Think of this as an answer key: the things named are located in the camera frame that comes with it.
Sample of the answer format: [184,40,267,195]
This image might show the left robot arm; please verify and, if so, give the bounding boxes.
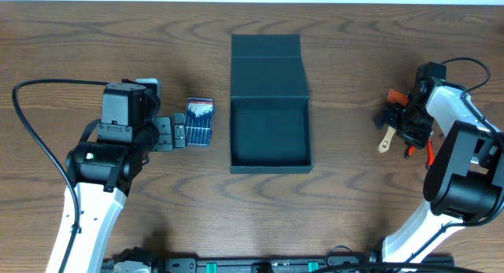
[46,79,178,272]

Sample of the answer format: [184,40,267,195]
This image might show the red handled pliers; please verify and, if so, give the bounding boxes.
[404,139,435,169]

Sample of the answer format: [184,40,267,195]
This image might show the blue precision screwdriver set case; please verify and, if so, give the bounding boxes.
[185,98,215,146]

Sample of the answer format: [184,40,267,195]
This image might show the orange scraper wooden handle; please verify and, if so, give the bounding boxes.
[378,90,409,153]

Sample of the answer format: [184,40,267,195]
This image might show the dark green open box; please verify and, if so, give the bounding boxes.
[229,35,313,174]

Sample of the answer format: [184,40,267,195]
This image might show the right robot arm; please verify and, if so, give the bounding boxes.
[369,61,503,271]

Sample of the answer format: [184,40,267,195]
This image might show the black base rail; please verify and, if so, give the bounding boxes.
[102,247,456,273]

